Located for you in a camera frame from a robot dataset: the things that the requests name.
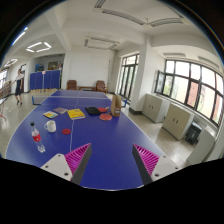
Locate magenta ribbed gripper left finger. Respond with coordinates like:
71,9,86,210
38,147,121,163
42,143,92,185

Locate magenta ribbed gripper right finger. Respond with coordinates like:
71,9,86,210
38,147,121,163
132,144,180,185

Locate clear plastic water bottle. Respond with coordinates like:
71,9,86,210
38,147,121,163
30,122,45,153

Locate small red round coaster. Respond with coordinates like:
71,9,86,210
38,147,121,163
62,128,71,135

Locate blue table tennis table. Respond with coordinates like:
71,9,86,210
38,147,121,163
6,90,163,190

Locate white ceramic mug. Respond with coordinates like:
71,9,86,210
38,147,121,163
44,120,56,133

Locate black bin by cabinet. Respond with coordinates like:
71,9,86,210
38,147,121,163
185,122,202,145

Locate near beige cabinet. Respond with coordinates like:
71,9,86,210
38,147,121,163
162,104,194,140

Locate beige cabinet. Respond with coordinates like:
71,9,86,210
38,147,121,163
162,104,194,140
142,94,169,123

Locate yellow book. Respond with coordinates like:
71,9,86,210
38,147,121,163
67,109,85,120

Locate colourful small booklet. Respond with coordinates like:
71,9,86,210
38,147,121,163
43,111,58,119

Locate grey notebook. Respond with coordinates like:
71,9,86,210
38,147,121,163
53,107,67,114

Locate red table tennis paddle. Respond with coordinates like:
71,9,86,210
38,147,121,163
99,114,112,121

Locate far beige cabinet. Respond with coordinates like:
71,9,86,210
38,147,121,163
142,94,169,123

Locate black paddle case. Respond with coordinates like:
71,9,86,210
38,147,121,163
85,107,101,115

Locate red paddle near case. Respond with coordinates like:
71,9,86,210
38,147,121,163
97,107,109,113

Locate brown cardboard box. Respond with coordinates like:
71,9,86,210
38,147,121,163
111,95,121,117

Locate table tennis net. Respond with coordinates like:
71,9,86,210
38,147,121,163
32,96,108,105

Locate small wooden coffee table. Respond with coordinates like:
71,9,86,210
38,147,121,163
79,86,96,91

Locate left brown armchair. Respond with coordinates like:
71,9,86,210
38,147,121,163
66,80,77,90

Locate brown armchair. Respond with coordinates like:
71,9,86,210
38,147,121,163
66,80,77,90
96,80,108,93

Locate right brown armchair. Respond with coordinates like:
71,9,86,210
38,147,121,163
96,80,108,93

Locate blue partition screen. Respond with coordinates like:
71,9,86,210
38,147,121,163
30,70,60,90

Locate person in white shirt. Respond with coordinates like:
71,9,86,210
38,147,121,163
12,70,24,104

